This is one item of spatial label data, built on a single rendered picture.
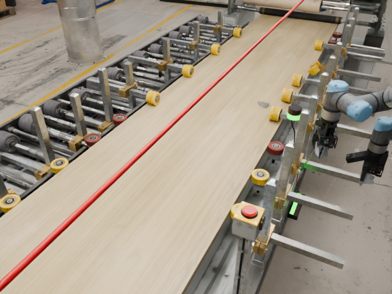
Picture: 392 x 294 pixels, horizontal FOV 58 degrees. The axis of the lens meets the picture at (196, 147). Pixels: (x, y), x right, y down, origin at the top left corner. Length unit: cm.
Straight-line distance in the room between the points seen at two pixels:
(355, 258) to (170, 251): 159
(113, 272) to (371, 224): 207
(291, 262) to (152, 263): 136
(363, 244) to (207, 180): 147
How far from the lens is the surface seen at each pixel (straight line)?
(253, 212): 99
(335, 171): 182
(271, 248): 161
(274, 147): 181
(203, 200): 148
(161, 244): 133
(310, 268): 249
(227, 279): 159
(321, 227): 274
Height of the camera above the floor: 193
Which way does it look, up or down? 35 degrees down
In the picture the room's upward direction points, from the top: straight up
